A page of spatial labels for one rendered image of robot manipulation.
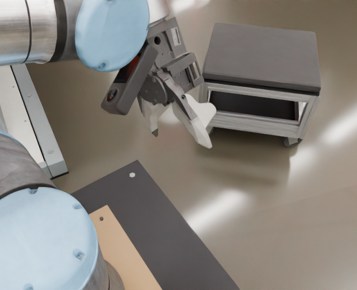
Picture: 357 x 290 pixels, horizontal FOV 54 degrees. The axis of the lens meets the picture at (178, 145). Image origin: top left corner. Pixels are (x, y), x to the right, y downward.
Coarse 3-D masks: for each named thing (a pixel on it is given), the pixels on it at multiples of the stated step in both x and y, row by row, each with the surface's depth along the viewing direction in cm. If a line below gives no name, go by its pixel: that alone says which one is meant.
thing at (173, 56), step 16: (160, 32) 51; (176, 32) 55; (160, 48) 54; (176, 48) 55; (160, 64) 54; (176, 64) 54; (192, 64) 57; (160, 80) 52; (176, 80) 55; (192, 80) 56; (144, 96) 58; (160, 96) 54
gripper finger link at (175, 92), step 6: (168, 78) 52; (168, 84) 52; (174, 84) 53; (168, 90) 52; (174, 90) 52; (180, 90) 52; (168, 96) 53; (174, 96) 52; (180, 96) 52; (180, 102) 52; (186, 102) 52; (186, 108) 52; (186, 114) 52; (192, 114) 53
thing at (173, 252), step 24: (120, 168) 95; (144, 168) 95; (96, 192) 90; (120, 192) 90; (144, 192) 90; (120, 216) 85; (144, 216) 85; (168, 216) 85; (144, 240) 81; (168, 240) 81; (192, 240) 81; (168, 264) 77; (192, 264) 77; (216, 264) 77; (168, 288) 74; (192, 288) 74; (216, 288) 74
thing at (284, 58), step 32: (224, 32) 133; (256, 32) 133; (288, 32) 133; (224, 64) 119; (256, 64) 119; (288, 64) 119; (224, 96) 144; (256, 96) 144; (288, 96) 117; (256, 128) 130; (288, 128) 127
